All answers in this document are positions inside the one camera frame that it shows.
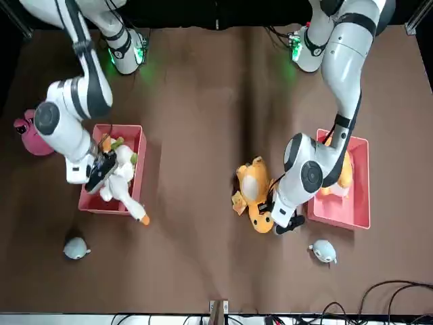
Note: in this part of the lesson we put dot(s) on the small grey bracket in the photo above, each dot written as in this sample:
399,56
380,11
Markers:
216,24

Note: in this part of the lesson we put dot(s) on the white doll with green limbs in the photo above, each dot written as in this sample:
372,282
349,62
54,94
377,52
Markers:
126,160

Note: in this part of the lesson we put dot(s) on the light blue plush toy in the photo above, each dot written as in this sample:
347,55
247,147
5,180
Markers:
75,248
324,252

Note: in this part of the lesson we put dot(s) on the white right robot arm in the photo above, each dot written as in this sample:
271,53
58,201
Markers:
67,135

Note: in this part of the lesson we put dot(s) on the yellow bear plush doll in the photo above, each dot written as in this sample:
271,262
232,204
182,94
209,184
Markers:
252,183

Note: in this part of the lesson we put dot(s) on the white goose plush doll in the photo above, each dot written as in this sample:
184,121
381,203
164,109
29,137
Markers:
120,191

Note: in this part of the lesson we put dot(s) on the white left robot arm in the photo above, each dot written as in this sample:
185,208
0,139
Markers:
348,67

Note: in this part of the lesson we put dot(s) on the aluminium frame rail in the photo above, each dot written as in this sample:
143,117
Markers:
412,24
18,18

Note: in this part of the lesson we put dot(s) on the orange and white plush doll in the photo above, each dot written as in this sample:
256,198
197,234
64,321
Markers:
343,177

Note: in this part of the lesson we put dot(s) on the aluminium camera mast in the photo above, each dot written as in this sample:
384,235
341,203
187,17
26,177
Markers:
218,311

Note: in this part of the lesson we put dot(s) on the pink plush doll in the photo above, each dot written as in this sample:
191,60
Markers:
32,139

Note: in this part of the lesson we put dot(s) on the pink plastic box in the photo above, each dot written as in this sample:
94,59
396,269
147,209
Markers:
358,210
135,189

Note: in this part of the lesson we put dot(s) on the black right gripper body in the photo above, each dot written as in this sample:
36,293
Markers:
101,171

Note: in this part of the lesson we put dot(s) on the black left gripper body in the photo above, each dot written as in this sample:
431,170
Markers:
291,225

